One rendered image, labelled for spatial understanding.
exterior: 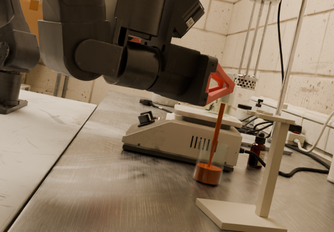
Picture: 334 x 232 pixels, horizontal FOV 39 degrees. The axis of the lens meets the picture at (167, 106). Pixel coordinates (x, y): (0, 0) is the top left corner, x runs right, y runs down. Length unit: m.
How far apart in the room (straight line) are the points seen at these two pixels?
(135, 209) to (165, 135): 0.31
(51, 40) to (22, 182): 0.16
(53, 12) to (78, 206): 0.21
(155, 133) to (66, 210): 0.36
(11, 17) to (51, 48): 0.51
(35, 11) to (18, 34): 1.97
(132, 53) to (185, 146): 0.29
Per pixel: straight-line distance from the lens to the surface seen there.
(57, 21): 0.52
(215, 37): 3.33
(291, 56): 1.32
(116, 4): 0.56
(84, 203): 0.50
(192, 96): 0.61
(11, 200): 0.48
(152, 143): 0.81
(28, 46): 1.02
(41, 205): 0.48
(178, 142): 0.81
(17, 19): 1.05
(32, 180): 0.56
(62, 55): 0.51
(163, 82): 0.59
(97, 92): 3.30
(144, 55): 0.57
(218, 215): 0.53
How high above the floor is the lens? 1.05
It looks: 5 degrees down
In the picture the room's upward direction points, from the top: 12 degrees clockwise
